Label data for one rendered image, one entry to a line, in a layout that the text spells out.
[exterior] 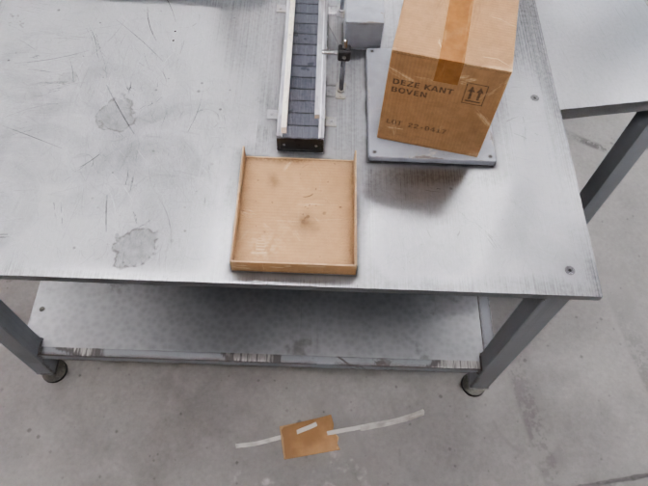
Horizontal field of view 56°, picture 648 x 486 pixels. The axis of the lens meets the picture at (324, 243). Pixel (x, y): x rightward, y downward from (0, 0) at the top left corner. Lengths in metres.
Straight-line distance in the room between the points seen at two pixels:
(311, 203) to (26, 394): 1.24
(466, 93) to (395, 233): 0.33
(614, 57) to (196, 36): 1.12
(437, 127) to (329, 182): 0.27
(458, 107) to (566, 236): 0.37
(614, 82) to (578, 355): 0.95
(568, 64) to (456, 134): 0.49
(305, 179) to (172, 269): 0.36
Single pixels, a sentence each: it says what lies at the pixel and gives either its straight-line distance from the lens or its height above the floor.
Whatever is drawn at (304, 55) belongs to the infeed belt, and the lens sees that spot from 1.59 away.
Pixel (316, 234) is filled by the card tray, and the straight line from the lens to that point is 1.31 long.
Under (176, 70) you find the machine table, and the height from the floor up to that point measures 0.83.
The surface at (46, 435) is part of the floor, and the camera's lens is 2.16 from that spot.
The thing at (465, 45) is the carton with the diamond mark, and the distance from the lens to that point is 1.30.
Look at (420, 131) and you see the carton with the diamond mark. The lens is 1.42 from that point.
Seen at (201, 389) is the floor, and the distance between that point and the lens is 2.07.
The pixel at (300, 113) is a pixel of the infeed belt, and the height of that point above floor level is 0.88.
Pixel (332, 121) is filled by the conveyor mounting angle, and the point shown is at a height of 0.83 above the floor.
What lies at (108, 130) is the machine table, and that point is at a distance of 1.55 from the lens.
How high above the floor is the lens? 1.96
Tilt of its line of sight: 60 degrees down
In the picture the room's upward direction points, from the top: 4 degrees clockwise
